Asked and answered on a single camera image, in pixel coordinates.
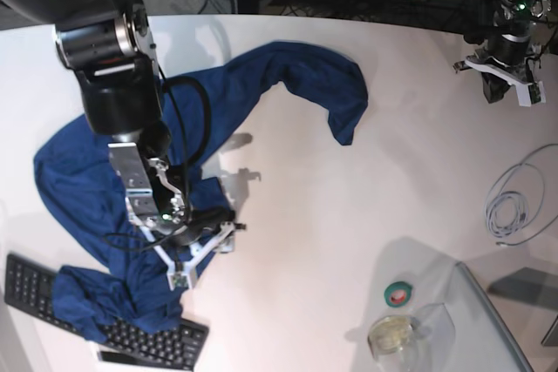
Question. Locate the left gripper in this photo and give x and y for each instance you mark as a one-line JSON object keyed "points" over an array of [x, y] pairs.
{"points": [[506, 51]]}

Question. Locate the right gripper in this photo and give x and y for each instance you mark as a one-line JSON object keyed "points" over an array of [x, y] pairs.
{"points": [[186, 233]]}

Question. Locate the dark blue t-shirt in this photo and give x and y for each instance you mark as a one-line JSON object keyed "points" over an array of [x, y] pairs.
{"points": [[78, 186]]}

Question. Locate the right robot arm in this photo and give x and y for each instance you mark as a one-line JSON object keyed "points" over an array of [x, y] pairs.
{"points": [[109, 47]]}

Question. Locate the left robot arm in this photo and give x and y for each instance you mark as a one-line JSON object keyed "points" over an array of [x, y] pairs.
{"points": [[517, 17]]}

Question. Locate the black computer keyboard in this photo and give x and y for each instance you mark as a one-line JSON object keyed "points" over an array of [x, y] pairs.
{"points": [[28, 289]]}

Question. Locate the green tape roll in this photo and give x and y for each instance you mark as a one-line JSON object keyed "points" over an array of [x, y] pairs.
{"points": [[398, 294]]}

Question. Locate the clear tape dispenser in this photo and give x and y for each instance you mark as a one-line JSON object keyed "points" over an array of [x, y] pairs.
{"points": [[392, 343]]}

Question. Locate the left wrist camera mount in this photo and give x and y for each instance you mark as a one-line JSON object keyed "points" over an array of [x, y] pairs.
{"points": [[528, 90]]}

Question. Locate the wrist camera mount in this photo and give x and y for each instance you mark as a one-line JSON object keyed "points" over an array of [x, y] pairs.
{"points": [[528, 90], [184, 273]]}

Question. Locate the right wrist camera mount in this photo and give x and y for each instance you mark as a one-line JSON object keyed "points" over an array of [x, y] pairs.
{"points": [[184, 273]]}

